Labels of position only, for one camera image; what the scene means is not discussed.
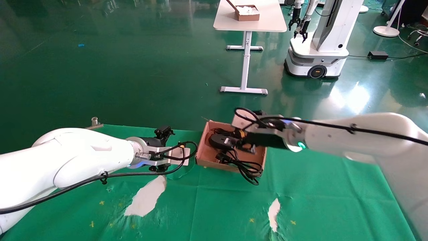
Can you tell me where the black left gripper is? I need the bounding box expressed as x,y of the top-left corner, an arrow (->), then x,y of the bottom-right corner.
144,126 -> 175,173

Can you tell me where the black power adapter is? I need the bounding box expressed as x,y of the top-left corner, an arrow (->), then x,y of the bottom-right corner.
367,51 -> 389,61

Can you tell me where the white floor stand with pole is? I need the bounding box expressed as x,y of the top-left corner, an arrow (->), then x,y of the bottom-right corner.
373,0 -> 407,37

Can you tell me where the white wheeled robot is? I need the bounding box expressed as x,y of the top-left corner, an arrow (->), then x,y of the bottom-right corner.
284,0 -> 365,79

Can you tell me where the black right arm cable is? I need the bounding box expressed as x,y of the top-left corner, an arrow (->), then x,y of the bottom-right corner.
233,107 -> 428,147

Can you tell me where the black computer mouse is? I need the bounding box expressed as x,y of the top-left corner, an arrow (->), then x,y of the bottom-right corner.
208,134 -> 236,150

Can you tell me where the thick black power cable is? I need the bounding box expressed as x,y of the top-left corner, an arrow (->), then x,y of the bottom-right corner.
215,151 -> 263,186

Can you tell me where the black floor cable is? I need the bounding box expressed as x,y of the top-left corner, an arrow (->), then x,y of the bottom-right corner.
348,52 -> 428,62

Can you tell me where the white packing filler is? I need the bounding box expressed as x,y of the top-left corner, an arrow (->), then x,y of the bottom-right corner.
235,5 -> 260,15

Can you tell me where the green table cloth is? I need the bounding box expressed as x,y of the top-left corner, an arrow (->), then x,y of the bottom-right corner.
0,125 -> 419,241

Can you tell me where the small cardboard box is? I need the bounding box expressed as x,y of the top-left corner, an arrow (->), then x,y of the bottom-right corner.
226,0 -> 260,22

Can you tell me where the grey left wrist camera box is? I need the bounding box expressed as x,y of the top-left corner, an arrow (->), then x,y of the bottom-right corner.
149,146 -> 191,167

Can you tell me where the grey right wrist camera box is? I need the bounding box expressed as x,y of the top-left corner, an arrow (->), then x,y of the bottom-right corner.
232,110 -> 268,131

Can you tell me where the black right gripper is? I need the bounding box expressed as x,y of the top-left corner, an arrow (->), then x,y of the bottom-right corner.
234,129 -> 288,155

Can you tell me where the white robot arm black gripper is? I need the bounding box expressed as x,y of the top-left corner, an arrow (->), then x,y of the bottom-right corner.
294,0 -> 320,43
289,0 -> 303,31

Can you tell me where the large open cardboard box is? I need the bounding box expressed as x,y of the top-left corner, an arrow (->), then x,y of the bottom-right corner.
195,117 -> 268,173

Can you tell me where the metal binder clip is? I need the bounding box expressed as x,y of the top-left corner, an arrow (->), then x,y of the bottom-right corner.
85,116 -> 104,131

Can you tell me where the white height-adjustable table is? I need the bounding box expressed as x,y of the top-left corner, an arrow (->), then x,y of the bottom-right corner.
213,0 -> 288,95

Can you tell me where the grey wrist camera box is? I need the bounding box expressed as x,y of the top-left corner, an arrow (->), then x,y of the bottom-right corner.
232,110 -> 268,131
149,146 -> 191,167

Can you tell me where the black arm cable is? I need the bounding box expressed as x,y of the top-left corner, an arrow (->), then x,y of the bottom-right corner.
0,141 -> 198,215
233,107 -> 428,147

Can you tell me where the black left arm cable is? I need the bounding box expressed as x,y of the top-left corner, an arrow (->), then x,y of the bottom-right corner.
0,141 -> 198,215

